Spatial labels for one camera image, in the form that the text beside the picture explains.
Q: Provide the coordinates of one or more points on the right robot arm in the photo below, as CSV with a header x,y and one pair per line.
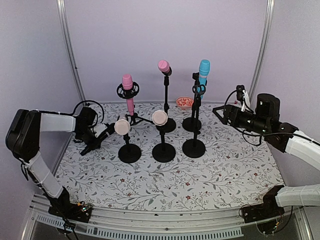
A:
x,y
265,123

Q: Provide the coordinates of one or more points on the pink microphone on straight stand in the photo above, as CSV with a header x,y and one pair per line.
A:
x,y
164,67

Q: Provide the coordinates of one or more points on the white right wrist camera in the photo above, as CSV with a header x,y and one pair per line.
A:
x,y
243,96

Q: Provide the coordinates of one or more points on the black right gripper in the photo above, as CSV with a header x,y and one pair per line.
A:
x,y
230,109

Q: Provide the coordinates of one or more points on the aluminium corner post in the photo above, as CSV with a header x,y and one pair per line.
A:
x,y
62,13
267,25

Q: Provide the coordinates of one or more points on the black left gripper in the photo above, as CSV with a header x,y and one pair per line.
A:
x,y
87,143

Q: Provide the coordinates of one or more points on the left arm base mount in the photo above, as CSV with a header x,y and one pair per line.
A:
x,y
80,211

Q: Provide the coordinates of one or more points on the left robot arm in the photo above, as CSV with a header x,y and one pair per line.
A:
x,y
23,140

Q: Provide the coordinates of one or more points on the black round stand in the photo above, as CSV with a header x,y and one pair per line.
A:
x,y
163,152
195,148
129,153

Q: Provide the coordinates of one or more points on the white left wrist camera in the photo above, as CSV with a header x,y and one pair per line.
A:
x,y
100,130

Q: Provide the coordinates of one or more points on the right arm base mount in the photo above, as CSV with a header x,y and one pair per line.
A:
x,y
266,210

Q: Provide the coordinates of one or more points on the red patterned white bowl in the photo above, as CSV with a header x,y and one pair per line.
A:
x,y
184,102

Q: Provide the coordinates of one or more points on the aluminium left corner post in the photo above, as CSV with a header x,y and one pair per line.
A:
x,y
62,13

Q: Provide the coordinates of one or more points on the black tripod shock mount stand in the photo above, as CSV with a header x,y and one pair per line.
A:
x,y
135,119

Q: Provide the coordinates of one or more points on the black microphone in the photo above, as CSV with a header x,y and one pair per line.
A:
x,y
94,140

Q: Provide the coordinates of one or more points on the aluminium right corner post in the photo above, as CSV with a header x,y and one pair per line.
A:
x,y
267,25

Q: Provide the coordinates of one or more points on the pink microphone in shock mount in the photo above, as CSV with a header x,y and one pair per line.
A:
x,y
128,85

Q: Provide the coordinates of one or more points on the black stand of blue microphone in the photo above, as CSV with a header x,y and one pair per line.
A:
x,y
189,122

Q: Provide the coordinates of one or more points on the blue microphone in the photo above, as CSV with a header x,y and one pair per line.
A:
x,y
204,70

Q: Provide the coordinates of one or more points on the aluminium front frame rail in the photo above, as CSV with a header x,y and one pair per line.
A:
x,y
123,224

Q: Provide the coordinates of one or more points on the black straight stand back middle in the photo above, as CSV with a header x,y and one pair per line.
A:
x,y
170,125

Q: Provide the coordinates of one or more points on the beige microphone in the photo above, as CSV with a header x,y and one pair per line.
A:
x,y
122,127
159,118

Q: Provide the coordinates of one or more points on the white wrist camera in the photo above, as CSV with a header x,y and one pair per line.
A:
x,y
243,96
100,130

